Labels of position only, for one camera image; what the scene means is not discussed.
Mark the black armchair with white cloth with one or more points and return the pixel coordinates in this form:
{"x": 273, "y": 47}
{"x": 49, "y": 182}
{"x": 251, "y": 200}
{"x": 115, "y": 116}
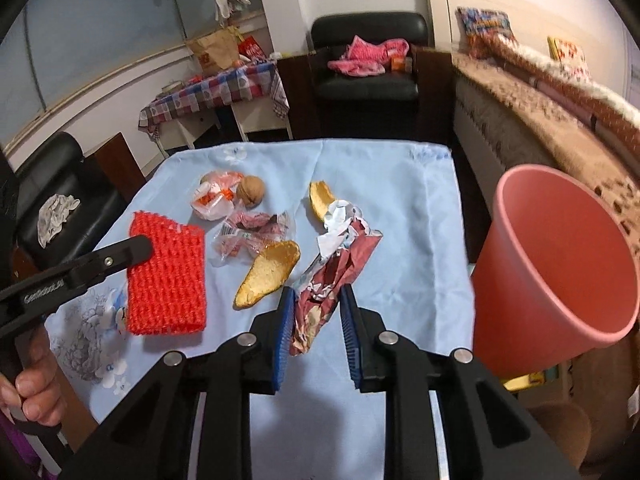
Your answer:
{"x": 55, "y": 170}

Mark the cream bed headboard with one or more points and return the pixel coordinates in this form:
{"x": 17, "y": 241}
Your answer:
{"x": 525, "y": 5}

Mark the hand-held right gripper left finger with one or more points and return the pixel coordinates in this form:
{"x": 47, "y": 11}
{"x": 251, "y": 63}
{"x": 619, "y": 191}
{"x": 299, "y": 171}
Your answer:
{"x": 282, "y": 345}

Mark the bed with brown blanket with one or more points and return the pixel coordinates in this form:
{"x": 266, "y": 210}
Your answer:
{"x": 540, "y": 120}

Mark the dotted pink quilt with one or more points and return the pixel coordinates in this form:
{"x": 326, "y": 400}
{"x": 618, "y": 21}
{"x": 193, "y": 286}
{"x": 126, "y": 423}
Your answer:
{"x": 575, "y": 90}

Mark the large orange peel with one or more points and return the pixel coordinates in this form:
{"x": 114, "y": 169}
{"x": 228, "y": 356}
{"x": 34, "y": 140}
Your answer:
{"x": 265, "y": 275}

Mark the small orange box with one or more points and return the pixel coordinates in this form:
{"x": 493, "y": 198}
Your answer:
{"x": 400, "y": 63}

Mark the white orange plastic wrapper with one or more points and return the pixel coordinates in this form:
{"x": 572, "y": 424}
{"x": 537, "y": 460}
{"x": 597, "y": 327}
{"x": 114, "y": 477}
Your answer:
{"x": 212, "y": 200}

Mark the blue window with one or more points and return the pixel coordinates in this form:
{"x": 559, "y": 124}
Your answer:
{"x": 100, "y": 35}

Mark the red foil snack wrapper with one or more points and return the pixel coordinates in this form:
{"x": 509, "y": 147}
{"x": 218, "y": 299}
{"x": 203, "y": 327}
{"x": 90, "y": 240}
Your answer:
{"x": 345, "y": 255}

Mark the colourful cartoon pillow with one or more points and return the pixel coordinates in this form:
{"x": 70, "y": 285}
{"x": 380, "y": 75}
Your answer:
{"x": 485, "y": 22}

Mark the yellow book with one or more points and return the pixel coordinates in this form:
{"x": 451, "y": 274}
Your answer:
{"x": 525, "y": 381}

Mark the brown walnut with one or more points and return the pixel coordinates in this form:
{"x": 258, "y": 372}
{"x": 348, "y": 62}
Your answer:
{"x": 250, "y": 191}

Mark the white side table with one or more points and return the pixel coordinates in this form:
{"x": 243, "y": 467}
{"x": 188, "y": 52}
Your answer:
{"x": 260, "y": 120}

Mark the yellow flowered pillow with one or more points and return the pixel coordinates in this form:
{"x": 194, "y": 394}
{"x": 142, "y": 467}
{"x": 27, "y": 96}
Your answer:
{"x": 570, "y": 57}

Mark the brown paper bag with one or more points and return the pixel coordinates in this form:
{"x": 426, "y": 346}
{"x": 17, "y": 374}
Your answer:
{"x": 212, "y": 50}

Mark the white crumpled cloth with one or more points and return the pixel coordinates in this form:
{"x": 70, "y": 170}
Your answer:
{"x": 57, "y": 217}

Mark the pink clothing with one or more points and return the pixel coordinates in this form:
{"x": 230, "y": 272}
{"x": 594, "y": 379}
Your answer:
{"x": 365, "y": 57}

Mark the black armchair with pink clothing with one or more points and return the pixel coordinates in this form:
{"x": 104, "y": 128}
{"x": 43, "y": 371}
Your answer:
{"x": 365, "y": 90}

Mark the clear red candy wrapper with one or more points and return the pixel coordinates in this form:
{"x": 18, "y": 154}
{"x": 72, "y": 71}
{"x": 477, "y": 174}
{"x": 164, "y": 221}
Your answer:
{"x": 245, "y": 235}

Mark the small orange peel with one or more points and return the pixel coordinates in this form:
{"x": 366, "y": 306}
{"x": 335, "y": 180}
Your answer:
{"x": 320, "y": 200}

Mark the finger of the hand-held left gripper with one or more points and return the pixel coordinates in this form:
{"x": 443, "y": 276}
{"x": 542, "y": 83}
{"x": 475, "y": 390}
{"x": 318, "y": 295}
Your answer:
{"x": 120, "y": 257}

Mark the table with checkered cloth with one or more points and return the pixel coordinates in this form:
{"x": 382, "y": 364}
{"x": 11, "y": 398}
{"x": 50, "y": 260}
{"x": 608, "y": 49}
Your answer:
{"x": 215, "y": 92}

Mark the red foam fruit net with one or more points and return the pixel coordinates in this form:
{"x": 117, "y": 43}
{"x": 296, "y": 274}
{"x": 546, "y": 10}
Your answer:
{"x": 170, "y": 290}

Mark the person's left hand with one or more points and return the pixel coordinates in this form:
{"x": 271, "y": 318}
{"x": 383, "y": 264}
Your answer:
{"x": 42, "y": 395}

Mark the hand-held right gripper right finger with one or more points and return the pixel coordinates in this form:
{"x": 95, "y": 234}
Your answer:
{"x": 350, "y": 345}

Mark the red gift bag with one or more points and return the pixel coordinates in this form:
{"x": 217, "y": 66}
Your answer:
{"x": 250, "y": 50}

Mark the pink plastic bin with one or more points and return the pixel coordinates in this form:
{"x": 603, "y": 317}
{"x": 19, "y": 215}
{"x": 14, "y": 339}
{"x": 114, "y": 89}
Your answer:
{"x": 550, "y": 270}

